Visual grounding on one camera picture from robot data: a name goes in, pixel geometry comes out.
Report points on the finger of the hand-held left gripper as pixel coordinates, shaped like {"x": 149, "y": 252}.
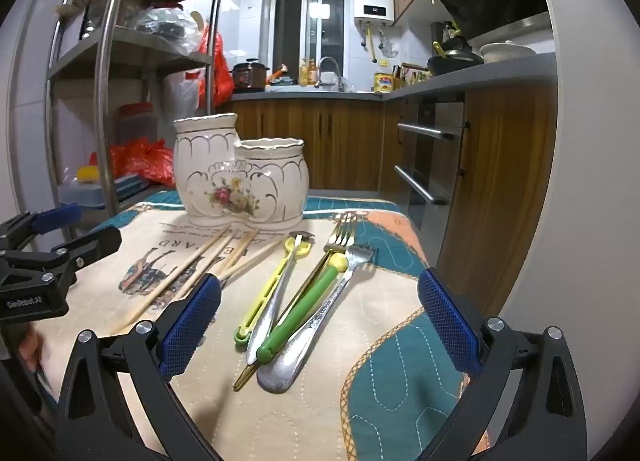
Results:
{"x": 57, "y": 218}
{"x": 90, "y": 245}

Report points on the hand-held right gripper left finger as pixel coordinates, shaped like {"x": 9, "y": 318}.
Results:
{"x": 192, "y": 326}

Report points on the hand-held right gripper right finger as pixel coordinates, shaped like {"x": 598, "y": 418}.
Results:
{"x": 447, "y": 326}

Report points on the wooden chopstick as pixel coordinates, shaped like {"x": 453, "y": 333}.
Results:
{"x": 240, "y": 251}
{"x": 255, "y": 261}
{"x": 165, "y": 286}
{"x": 200, "y": 266}

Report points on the yellow-green peeler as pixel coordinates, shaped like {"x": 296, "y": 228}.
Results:
{"x": 260, "y": 302}

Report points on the person's left hand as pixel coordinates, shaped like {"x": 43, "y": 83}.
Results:
{"x": 31, "y": 348}

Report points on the yellow plastic item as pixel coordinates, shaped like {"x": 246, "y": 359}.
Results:
{"x": 90, "y": 174}

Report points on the printed quilted mat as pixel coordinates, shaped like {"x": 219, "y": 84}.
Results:
{"x": 380, "y": 321}

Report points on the silver metal utensil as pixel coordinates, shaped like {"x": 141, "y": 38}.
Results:
{"x": 270, "y": 313}

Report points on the crumpled red plastic bag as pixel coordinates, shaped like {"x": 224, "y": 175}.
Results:
{"x": 142, "y": 158}

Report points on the silver fork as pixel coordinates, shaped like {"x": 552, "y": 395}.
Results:
{"x": 290, "y": 363}

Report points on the red-lidded plastic container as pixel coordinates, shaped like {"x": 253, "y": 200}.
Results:
{"x": 135, "y": 126}

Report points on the gold fork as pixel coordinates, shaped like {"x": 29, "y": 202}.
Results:
{"x": 345, "y": 236}

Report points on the built-in oven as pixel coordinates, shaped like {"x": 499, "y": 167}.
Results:
{"x": 425, "y": 151}

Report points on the white plastic bag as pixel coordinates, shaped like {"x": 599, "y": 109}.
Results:
{"x": 182, "y": 93}

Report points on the metal shelf rack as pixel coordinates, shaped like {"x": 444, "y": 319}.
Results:
{"x": 107, "y": 41}

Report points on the hanging red plastic bag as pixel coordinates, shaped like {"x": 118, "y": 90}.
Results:
{"x": 217, "y": 71}

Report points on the clear plastic bag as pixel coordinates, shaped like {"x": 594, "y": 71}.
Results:
{"x": 167, "y": 26}

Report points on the wooden lower cabinets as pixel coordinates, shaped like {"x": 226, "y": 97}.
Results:
{"x": 320, "y": 141}

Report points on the dark pressure cooker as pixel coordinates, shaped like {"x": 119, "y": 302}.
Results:
{"x": 248, "y": 77}

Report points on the black wok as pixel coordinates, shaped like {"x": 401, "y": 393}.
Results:
{"x": 452, "y": 63}

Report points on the white cooking pot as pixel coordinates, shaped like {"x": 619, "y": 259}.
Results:
{"x": 505, "y": 52}

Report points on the metal faucet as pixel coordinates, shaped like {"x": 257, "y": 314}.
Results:
{"x": 335, "y": 68}

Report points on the window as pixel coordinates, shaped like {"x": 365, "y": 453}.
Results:
{"x": 310, "y": 36}

